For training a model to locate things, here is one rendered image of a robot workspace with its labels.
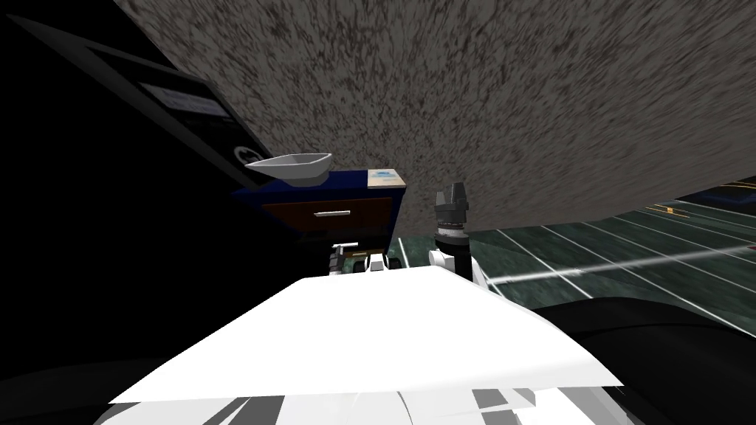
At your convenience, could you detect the brown drawer front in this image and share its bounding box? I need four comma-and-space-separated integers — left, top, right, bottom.
262, 197, 394, 233

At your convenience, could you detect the black panelled appliance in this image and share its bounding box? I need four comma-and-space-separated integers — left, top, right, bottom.
4, 11, 275, 192

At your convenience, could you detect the blue bedside cabinet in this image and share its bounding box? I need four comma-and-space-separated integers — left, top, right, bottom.
233, 169, 408, 256

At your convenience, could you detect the beige book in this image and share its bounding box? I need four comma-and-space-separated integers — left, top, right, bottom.
366, 167, 408, 190

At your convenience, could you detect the grey bowl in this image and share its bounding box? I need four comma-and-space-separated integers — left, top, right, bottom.
244, 152, 334, 188

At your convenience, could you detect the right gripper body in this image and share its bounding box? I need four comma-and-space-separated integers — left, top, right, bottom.
433, 182, 470, 225

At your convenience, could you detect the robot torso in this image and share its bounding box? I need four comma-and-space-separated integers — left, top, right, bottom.
91, 265, 627, 425

